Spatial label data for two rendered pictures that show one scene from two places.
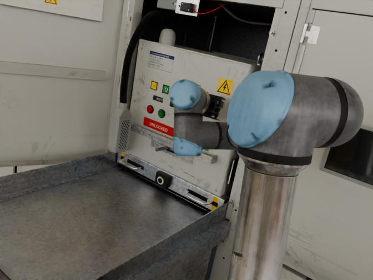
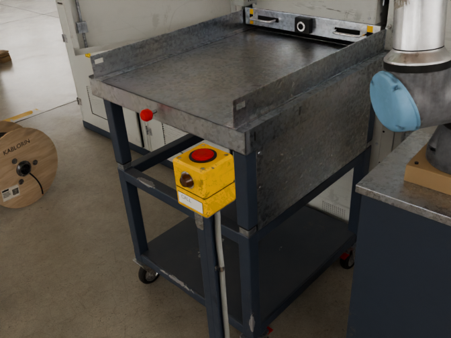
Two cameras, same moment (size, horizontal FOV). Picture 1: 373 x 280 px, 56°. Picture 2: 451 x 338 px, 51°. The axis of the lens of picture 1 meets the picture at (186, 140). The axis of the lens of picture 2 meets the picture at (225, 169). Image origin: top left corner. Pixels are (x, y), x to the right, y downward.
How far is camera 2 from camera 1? 40 cm
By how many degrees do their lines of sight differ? 17
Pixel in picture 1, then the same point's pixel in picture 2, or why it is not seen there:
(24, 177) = (157, 43)
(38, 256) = (196, 95)
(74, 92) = not seen: outside the picture
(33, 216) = (178, 72)
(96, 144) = (219, 8)
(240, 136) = not seen: outside the picture
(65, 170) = (194, 34)
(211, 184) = (362, 12)
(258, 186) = not seen: outside the picture
